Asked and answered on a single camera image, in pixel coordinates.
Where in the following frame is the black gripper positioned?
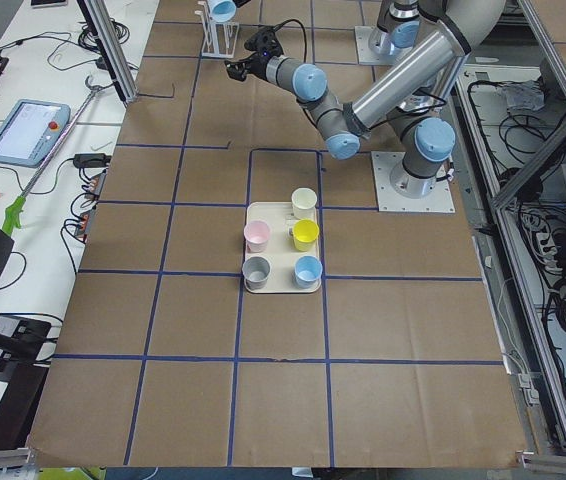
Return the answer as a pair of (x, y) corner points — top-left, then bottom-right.
(224, 0), (283, 81)

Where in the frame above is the light blue plastic cup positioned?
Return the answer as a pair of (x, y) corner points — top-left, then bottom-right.
(207, 0), (237, 23)

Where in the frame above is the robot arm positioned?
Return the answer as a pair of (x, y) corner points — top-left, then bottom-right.
(225, 1), (505, 199)
(244, 1), (419, 57)

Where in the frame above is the pale green plastic cup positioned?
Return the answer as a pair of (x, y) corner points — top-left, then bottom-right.
(291, 187), (318, 220)

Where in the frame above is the pink plastic cup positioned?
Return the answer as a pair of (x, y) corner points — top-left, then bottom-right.
(243, 220), (271, 253)

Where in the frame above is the yellow plastic cup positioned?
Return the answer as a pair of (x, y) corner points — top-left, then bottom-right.
(292, 219), (320, 252)

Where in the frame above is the grey plastic cup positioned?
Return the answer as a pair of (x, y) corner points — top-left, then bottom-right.
(242, 256), (271, 291)

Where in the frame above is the black power adapter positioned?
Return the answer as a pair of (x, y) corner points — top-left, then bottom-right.
(72, 153), (111, 169)

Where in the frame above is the cream plastic tray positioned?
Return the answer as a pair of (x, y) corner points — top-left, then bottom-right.
(244, 202), (322, 294)

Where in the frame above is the blue teach pendant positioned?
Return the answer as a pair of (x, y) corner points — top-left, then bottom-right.
(0, 99), (70, 168)

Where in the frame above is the reacher grabber tool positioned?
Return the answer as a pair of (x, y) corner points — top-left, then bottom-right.
(1, 75), (111, 237)

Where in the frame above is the white wire cup rack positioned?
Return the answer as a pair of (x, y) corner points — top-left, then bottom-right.
(195, 0), (240, 59)

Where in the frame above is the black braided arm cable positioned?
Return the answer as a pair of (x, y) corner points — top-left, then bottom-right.
(262, 18), (319, 126)

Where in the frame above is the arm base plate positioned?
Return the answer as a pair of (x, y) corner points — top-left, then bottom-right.
(354, 26), (404, 66)
(371, 151), (455, 214)

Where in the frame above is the aluminium frame post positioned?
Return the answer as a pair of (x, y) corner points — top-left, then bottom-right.
(77, 0), (138, 105)

